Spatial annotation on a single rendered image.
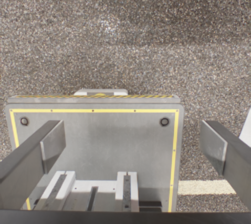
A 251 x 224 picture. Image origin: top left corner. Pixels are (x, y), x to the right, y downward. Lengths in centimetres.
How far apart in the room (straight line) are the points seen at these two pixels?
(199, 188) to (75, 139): 89
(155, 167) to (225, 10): 83
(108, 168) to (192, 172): 63
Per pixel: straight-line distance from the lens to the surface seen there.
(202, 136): 17
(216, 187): 140
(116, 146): 75
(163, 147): 76
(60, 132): 16
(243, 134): 126
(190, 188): 134
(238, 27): 112
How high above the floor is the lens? 97
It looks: 75 degrees down
